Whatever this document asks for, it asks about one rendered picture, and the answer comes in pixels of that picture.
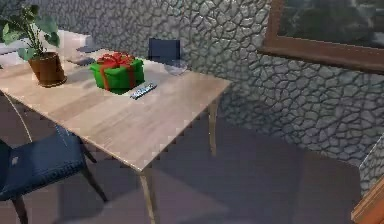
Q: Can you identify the clear glass bowl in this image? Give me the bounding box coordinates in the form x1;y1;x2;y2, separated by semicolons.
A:
163;59;189;77

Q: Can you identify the grey remote control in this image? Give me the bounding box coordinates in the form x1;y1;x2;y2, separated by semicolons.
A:
129;82;158;101

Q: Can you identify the light wooden table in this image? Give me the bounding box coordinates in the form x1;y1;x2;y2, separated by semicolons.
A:
0;49;233;224

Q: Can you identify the blue cushioned chair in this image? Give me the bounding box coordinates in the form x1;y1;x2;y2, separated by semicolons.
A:
0;125;110;224
147;37;182;64

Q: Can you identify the green gift box red ribbon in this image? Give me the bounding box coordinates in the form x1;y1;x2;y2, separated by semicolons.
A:
89;51;146;92

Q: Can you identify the green house plant brown pot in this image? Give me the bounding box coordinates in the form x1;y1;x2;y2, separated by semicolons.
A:
0;3;68;88

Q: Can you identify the brown framed window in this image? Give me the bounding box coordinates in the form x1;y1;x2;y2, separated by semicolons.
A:
257;0;384;75

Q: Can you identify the brown wooden furniture corner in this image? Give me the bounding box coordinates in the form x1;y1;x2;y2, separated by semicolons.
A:
350;176;384;224

